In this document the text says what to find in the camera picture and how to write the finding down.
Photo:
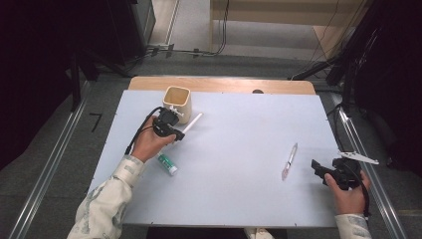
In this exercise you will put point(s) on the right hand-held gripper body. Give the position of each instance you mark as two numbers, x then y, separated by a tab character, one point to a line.
346	172

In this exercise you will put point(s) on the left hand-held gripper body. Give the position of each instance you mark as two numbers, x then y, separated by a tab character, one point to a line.
164	121

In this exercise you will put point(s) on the white pen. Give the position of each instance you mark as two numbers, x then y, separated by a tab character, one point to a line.
194	121

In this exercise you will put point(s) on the beige square cup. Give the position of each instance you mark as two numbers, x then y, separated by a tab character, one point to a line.
177	94

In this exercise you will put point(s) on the green and white glue stick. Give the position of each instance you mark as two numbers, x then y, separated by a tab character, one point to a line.
166	162

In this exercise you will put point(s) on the clear pink pen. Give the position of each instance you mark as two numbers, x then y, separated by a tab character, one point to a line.
290	161

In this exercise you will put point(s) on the person's left hand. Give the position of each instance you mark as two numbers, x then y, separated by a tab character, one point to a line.
149	144

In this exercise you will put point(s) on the person's right hand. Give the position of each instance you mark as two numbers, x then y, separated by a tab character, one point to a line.
350	202

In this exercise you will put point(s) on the person's white shoe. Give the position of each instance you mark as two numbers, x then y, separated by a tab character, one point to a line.
258	233

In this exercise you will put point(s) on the black tripod leg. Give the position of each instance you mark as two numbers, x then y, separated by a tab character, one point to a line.
313	70

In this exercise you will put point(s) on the black cabinet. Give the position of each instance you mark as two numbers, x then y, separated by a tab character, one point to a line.
132	26

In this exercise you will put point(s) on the black stand post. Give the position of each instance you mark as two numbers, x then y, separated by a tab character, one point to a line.
76	83

